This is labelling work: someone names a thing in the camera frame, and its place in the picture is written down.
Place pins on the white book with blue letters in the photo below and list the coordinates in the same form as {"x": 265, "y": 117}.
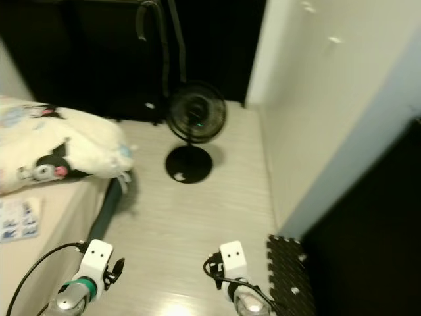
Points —
{"x": 18, "y": 219}

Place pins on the cream cartoon print blanket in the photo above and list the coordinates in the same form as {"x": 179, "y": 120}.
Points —
{"x": 59, "y": 145}

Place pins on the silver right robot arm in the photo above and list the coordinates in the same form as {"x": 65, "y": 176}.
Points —
{"x": 250, "y": 304}

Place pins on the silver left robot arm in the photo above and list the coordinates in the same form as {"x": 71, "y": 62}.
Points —
{"x": 75, "y": 301}

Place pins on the black floor fan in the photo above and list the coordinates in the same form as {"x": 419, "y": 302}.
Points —
{"x": 196, "y": 112}

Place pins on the black wardrobe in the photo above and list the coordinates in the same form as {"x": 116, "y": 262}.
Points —
{"x": 85, "y": 52}

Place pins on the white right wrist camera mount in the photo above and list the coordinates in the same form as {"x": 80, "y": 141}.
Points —
{"x": 233, "y": 262}

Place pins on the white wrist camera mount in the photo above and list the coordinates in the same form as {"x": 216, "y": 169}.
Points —
{"x": 94, "y": 262}
{"x": 233, "y": 262}

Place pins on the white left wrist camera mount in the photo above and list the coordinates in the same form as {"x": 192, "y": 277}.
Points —
{"x": 94, "y": 262}

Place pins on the dark bed frame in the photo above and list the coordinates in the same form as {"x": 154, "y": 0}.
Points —
{"x": 108, "y": 210}

